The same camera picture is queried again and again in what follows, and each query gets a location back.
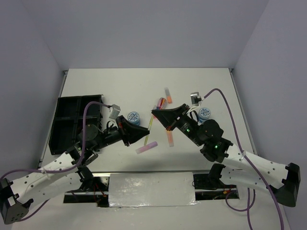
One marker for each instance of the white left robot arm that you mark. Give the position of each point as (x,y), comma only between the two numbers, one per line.
(66,173)

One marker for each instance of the pink marker tube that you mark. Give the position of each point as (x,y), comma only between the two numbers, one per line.
(162,102)

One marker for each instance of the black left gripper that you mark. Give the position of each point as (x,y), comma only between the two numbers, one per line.
(128,132)

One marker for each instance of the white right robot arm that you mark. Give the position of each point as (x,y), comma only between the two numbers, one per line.
(230,164)

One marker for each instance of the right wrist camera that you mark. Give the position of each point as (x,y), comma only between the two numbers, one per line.
(196,100)

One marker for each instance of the thin yellow pen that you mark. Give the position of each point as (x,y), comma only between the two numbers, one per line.
(149,128)

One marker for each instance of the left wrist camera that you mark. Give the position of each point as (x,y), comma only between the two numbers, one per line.
(114,111)

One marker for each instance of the orange capped highlighter far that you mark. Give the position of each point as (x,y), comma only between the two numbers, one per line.
(168,96)

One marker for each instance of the purple highlighter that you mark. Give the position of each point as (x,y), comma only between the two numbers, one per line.
(146,147)

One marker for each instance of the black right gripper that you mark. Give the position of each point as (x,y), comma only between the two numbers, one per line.
(168,117)

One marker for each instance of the black compartment organizer tray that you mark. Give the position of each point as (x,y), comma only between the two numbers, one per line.
(68,121)

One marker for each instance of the yellow orange highlighter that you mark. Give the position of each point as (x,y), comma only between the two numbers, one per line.
(170,138)

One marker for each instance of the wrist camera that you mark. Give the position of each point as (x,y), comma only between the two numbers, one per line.
(114,111)
(196,100)

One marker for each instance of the blue round tape container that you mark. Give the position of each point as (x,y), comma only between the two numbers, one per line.
(204,114)
(134,117)

